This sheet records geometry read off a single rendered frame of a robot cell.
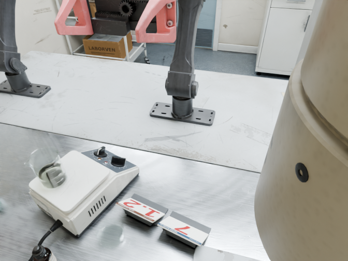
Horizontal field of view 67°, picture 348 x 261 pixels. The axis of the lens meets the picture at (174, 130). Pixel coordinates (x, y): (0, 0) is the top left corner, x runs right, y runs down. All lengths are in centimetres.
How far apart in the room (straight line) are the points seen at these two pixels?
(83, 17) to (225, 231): 46
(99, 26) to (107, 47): 241
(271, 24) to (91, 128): 221
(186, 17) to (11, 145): 59
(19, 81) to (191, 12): 64
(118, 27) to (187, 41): 36
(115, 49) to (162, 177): 223
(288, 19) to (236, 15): 78
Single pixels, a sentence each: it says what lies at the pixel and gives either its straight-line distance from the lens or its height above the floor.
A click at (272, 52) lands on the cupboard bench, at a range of 286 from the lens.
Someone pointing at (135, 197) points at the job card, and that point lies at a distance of 62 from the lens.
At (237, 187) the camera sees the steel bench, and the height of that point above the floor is 90.
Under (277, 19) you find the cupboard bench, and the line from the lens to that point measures 275.
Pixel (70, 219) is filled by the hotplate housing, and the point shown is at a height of 97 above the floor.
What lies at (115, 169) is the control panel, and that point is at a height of 96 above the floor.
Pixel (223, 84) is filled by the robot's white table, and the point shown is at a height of 90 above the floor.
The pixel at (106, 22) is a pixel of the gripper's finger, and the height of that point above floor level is 129.
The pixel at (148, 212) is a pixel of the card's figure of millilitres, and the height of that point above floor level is 92.
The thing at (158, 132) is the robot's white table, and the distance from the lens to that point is 77.
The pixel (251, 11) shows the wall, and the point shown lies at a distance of 333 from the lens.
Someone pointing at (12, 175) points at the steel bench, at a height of 90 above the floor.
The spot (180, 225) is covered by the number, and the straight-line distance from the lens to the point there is 56.
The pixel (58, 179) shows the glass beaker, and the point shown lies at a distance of 56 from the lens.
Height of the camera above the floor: 141
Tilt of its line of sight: 41 degrees down
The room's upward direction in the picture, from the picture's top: 1 degrees counter-clockwise
